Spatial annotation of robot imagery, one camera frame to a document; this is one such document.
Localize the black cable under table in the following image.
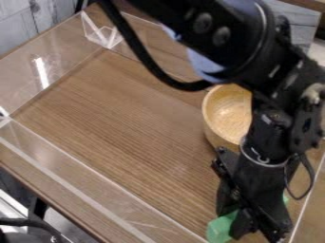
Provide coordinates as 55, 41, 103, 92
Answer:
0, 216, 65, 243

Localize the brown wooden bowl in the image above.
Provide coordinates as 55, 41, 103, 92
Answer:
202, 84, 252, 150

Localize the green rectangular block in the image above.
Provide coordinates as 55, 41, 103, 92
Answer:
206, 196, 288, 243

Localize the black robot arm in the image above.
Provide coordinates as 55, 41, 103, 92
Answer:
128, 0, 325, 243

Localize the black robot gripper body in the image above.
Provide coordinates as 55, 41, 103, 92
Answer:
212, 146, 299, 237

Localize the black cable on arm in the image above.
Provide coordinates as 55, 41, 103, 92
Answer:
97, 0, 213, 93

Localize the black table leg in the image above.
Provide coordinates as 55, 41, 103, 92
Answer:
29, 197, 49, 220

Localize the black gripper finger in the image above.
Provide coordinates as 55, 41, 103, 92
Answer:
216, 179, 240, 216
231, 208, 260, 240

